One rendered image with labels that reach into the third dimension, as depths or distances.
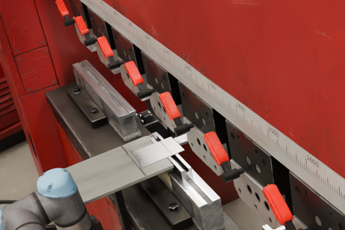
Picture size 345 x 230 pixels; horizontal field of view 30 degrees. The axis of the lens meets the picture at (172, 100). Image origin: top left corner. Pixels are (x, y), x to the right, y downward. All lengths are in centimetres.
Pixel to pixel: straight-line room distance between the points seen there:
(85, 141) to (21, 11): 57
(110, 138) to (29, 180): 163
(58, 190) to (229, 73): 48
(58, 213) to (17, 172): 240
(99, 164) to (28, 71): 81
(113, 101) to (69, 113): 25
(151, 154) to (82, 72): 72
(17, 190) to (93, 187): 198
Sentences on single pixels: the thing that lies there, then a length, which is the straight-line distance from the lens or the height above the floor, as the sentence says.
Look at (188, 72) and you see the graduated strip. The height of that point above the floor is 138.
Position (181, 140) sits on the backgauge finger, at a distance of 175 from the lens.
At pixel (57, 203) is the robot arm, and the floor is 115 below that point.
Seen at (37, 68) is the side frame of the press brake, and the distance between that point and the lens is 247.
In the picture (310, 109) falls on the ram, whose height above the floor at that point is 148.
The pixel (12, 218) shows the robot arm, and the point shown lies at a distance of 136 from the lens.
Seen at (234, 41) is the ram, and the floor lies 152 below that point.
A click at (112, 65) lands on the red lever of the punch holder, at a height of 126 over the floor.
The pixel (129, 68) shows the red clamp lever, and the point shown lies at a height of 131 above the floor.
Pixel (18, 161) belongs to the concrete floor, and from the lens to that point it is 387.
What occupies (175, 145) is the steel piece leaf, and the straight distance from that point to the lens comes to 174.
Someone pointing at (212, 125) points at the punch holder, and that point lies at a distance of 122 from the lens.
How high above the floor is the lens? 193
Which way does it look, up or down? 28 degrees down
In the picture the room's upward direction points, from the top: 11 degrees counter-clockwise
